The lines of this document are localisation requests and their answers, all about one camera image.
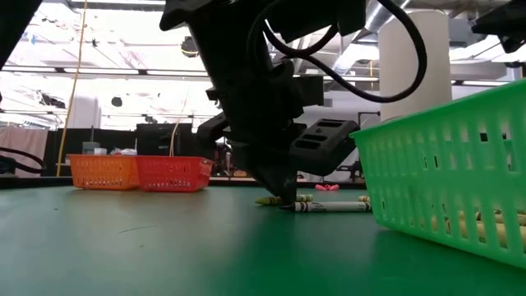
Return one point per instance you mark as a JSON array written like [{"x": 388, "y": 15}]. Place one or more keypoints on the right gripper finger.
[
  {"x": 505, "y": 16},
  {"x": 513, "y": 43}
]

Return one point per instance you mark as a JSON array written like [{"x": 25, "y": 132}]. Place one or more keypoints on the orange plastic basket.
[{"x": 102, "y": 172}]

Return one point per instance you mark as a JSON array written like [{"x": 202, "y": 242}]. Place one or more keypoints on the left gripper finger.
[{"x": 281, "y": 181}]

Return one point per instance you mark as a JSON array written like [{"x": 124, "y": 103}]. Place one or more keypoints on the black crayon grey wrapper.
[{"x": 328, "y": 206}]

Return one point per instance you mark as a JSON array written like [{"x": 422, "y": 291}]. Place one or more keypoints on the black partition panel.
[
  {"x": 82, "y": 137},
  {"x": 156, "y": 140}
]

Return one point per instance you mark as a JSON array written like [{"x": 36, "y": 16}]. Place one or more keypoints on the red plastic basket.
[{"x": 172, "y": 172}]

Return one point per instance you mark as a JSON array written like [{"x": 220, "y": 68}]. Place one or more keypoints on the black metal stand frame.
[{"x": 368, "y": 112}]

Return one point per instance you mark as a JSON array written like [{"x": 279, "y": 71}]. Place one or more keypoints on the green plastic basket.
[{"x": 452, "y": 113}]

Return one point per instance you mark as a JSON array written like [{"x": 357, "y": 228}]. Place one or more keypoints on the background black robot arm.
[{"x": 353, "y": 168}]

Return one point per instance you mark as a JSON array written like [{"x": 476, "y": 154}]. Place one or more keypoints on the black aluminium table frame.
[{"x": 33, "y": 181}]

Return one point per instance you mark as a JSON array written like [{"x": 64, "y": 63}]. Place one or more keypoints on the black ceiling dome camera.
[{"x": 187, "y": 47}]

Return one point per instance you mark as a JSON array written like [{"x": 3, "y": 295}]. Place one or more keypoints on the pink cloth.
[{"x": 22, "y": 140}]

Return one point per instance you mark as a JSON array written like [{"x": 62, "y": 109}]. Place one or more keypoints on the green table mat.
[{"x": 123, "y": 255}]

